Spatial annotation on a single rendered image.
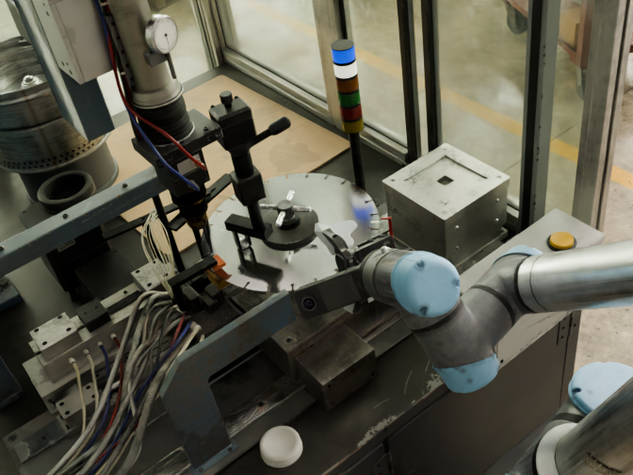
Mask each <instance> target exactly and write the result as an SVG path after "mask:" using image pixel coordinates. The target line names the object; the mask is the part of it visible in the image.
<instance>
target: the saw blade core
mask: <svg viewBox="0 0 633 475"><path fill-rule="evenodd" d="M306 176H307V173H291V174H288V175H287V178H288V179H286V174H285V175H280V176H275V177H271V178H269V179H267V181H268V184H267V182H266V180H263V181H264V185H265V190H266V194H267V197H266V198H264V199H262V200H260V201H259V203H260V205H277V204H278V203H279V202H280V201H282V200H286V198H287V195H288V193H289V191H290V190H294V191H295V194H294V196H293V198H292V201H291V202H292V203H293V205H306V206H310V207H311V208H312V209H314V210H315V212H316V213H317V215H318V220H319V222H322V223H324V224H327V225H330V224H335V223H339V222H342V221H355V222H356V224H357V228H356V229H355V230H354V231H353V232H352V233H351V234H350V236H351V238H352V239H353V241H354V243H353V246H352V247H351V248H350V249H352V250H355V248H357V244H359V243H361V242H364V241H366V240H367V239H369V238H372V237H375V236H376V235H377V234H378V232H379V226H380V219H379V215H378V214H379V212H378V209H377V207H376V205H375V203H374V202H373V201H372V199H371V197H370V196H369V195H368V194H367V193H366V192H365V191H364V190H363V189H362V188H360V187H358V186H357V185H355V184H353V183H351V182H350V181H348V180H347V181H346V180H345V179H343V178H340V177H336V176H332V175H328V174H322V173H308V177H307V178H305V177H306ZM327 176H328V177H327ZM326 177H327V179H325V178H326ZM344 182H345V183H344ZM343 183H344V184H343ZM341 184H343V185H341ZM358 190H359V191H358ZM355 191H358V192H355ZM229 198H230V199H229ZM229 198H228V199H227V200H225V201H224V202H223V203H222V204H221V205H220V206H219V207H218V208H217V209H216V211H214V212H213V214H212V215H211V216H210V218H209V219H208V222H209V231H210V237H211V243H212V248H213V253H211V254H209V253H210V249H209V246H208V245H207V242H206V239H205V236H204V233H203V234H202V241H201V246H202V253H203V258H206V257H208V256H209V255H213V256H214V255H216V254H217V255H218V256H219V257H220V258H221V259H223V260H224V261H225V262H226V266H224V267H223V268H221V269H219V270H217V271H216V272H215V274H216V275H217V276H218V277H219V278H221V279H222V280H224V281H225V280H226V279H227V278H228V279H227V280H226V282H227V283H229V284H231V285H233V286H236V287H241V288H244V287H245V289H247V290H252V291H258V292H280V291H282V290H283V289H286V290H287V291H288V292H289V291H292V286H291V285H294V286H293V288H294V291H296V290H297V289H298V288H299V287H301V286H304V285H307V284H310V283H312V282H314V281H315V279H316V280H319V279H322V278H325V277H327V276H330V275H333V274H336V273H337V271H335V270H338V268H337V266H336V262H335V256H336V254H335V255H331V253H330V252H329V250H328V248H327V247H326V245H325V244H324V243H323V242H321V240H320V239H319V237H318V236H317V235H314V236H313V237H312V238H310V239H309V240H308V241H306V242H304V243H302V244H300V245H297V246H293V247H286V248H282V247H275V246H271V245H269V244H267V243H265V241H264V240H262V239H259V238H255V237H251V241H252V246H250V245H249V247H247V248H245V249H242V250H241V251H240V250H239V249H238V248H237V246H236V245H235V240H234V237H233V233H232V232H231V231H228V230H226V227H225V224H224V222H225V221H226V219H227V218H228V217H229V216H230V215H231V214H232V213H233V214H237V215H240V216H244V217H248V218H249V217H250V216H249V212H248V208H247V207H246V206H243V205H242V203H240V202H239V201H238V199H237V198H236V196H235V195H232V196H231V197H229ZM231 199H232V200H234V201H232V200H231ZM370 201H371V202H370ZM366 202H367V203H366ZM217 211H218V212H217ZM220 212H221V213H220ZM370 215H373V216H370ZM370 221H379V222H373V223H370ZM210 225H213V226H210ZM370 229H373V230H370ZM338 272H339V270H338ZM230 275H232V276H231V277H229V276H230ZM247 283H249V284H247ZM268 286H271V287H270V288H269V289H268Z"/></svg>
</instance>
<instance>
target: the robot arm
mask: <svg viewBox="0 0 633 475"><path fill-rule="evenodd" d="M356 228H357V224H356V222H355V221H342V222H339V223H335V224H330V225H327V224H324V223H322V222H318V223H316V224H315V234H316V235H317V236H318V237H319V239H320V240H321V242H323V243H324V244H325V245H326V247H327V248H328V250H329V252H330V253H331V255H335V254H336V256H335V262H336V266H337V268H338V270H339V272H338V273H336V274H333V275H330V276H327V277H325V278H322V279H319V280H317V281H314V282H312V283H310V284H307V285H304V286H301V287H299V288H298V289H297V291H296V292H295V293H294V295H293V298H294V300H295V303H296V305H297V307H298V309H299V310H300V314H301V316H302V317H303V318H304V319H311V318H314V317H317V316H320V315H323V314H326V313H328V312H331V311H333V310H336V309H339V308H342V307H344V309H345V310H346V311H348V312H350V313H351V314H356V313H359V312H361V311H363V310H365V309H366V308H367V307H368V304H369V303H370V302H372V301H374V300H377V301H379V302H381V303H386V304H389V305H393V306H395V307H396V308H397V310H398V312H399V313H400V315H401V316H402V317H403V319H404V320H405V322H406V323H407V325H408V327H409V328H410V329H411V331H412V332H413V334H414V336H415V338H416V339H417V341H418V343H419V344H420V346H421V347H422V349H423V351H424V352H425V354H426V355H427V357H428V358H429V360H430V361H431V363H432V367H433V369H434V370H436V371H437V372H438V374H439V375H440V376H441V378H442V379H443V381H444V382H445V384H446V385H447V387H448V388H449V389H450V390H452V391H453V392H456V393H470V392H473V391H476V390H478V389H481V388H483V387H484V386H486V385H487V384H489V383H490V382H491V381H492V380H493V379H494V377H495V376H496V375H497V373H498V369H499V362H498V360H497V358H496V353H495V351H493V347H494V346H495V345H496V344H497V343H498V342H499V341H500V340H501V339H502V338H503V337H504V335H505V334H506V333H507V332H508V331H509V330H510V329H511V328H512V327H513V325H514V324H515V323H516V322H517V321H518V320H519V319H520V318H522V317H523V316H524V315H526V314H536V313H549V312H561V311H575V310H587V309H599V308H611V307H624V306H633V239H629V240H623V241H617V242H611V243H606V244H600V245H594V246H589V247H583V248H577V249H572V250H566V251H559V252H554V253H548V254H543V253H541V252H540V251H538V250H537V249H535V248H529V247H528V246H526V245H519V246H515V247H512V248H511V249H509V250H508V251H507V252H506V253H505V254H503V255H501V256H500V257H499V258H498V259H497V260H496V261H495V262H494V263H493V265H492V267H491V268H489V269H488V270H487V271H486V272H485V273H484V274H483V275H482V276H481V277H480V278H479V279H478V280H477V282H476V283H475V284H474V285H472V286H471V287H470V288H469V289H468V290H467V291H466V292H465V293H464V294H463V295H462V296H461V297H460V292H461V287H460V276H459V274H458V272H457V271H456V269H455V267H454V266H453V265H452V264H451V263H450V262H449V261H447V260H446V259H444V258H443V257H441V256H438V255H436V254H432V253H429V252H422V251H417V252H414V251H413V249H412V248H407V249H405V250H399V249H398V247H397V246H396V244H395V242H394V240H393V237H392V236H389V235H380V234H378V235H376V236H375V237H371V238H369V239H367V240H366V241H364V242H361V243H359V244H357V248H355V250H352V249H350V248H351V247H352V246H353V243H354V241H353V239H352V238H351V236H350V234H351V233H352V232H353V231H354V230H355V229H356ZM377 238H380V239H378V240H375V239H377ZM386 240H388V241H390V242H386ZM393 247H394V248H393ZM347 249H348V250H347ZM568 393H569V396H568V398H567V400H566V401H565V403H564V404H563V406H562V407H561V408H560V410H559V411H558V412H557V414H556V415H555V416H553V418H552V419H551V420H550V422H549V423H548V424H547V425H546V426H545V428H544V429H543V430H542V432H541V433H540V434H539V435H538V437H537V438H536V439H535V440H534V442H533V443H532V444H531V445H530V447H529V448H528V449H527V451H526V452H525V453H524V454H523V456H522V457H521V458H520V459H519V461H518V462H517V463H516V464H515V466H514V467H513V468H512V469H511V471H510V472H509V473H506V474H505V475H633V368H632V367H630V366H627V365H624V364H620V363H615V362H607V363H601V362H595V363H591V364H588V365H586V366H584V367H582V368H581V369H579V370H578V371H577V372H576V373H575V375H574V376H573V378H572V381H571V382H570V384H569V386H568Z"/></svg>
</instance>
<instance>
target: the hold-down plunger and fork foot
mask: <svg viewBox="0 0 633 475"><path fill-rule="evenodd" d="M247 208H248V212H249V216H250V217H249V218H248V217H244V216H240V215H237V214H233V213H232V214H231V215H230V216H229V217H228V218H227V219H226V221H225V222H224V224H225V227H226V230H228V231H231V232H232V233H233V237H234V240H235V245H236V246H237V248H238V249H239V250H240V251H241V250H242V247H241V243H240V240H239V236H238V234H241V235H244V237H245V238H246V240H247V241H248V243H249V245H250V246H252V241H251V237H252V238H259V239H262V240H267V239H268V238H269V237H270V236H271V234H272V233H273V228H272V224H271V223H269V222H265V221H264V219H263V215H262V211H261V207H260V203H259V202H257V203H256V204H253V205H247Z"/></svg>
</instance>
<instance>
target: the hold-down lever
mask: <svg viewBox="0 0 633 475"><path fill-rule="evenodd" d="M290 126H291V122H290V120H289V119H288V118H287V117H285V116H283V117H282V118H280V119H278V120H277V121H275V122H273V123H271V124H270V125H269V126H268V129H266V130H265V131H263V132H261V133H260V134H258V135H256V136H255V137H253V138H251V139H249V140H247V141H245V142H244V145H245V147H246V148H247V149H248V150H249V149H250V148H251V147H253V146H254V145H256V144H258V143H259V142H261V141H263V140H264V139H267V138H268V137H270V136H276V135H278V134H280V133H282V132H284V131H285V130H286V129H288V128H289V127H290Z"/></svg>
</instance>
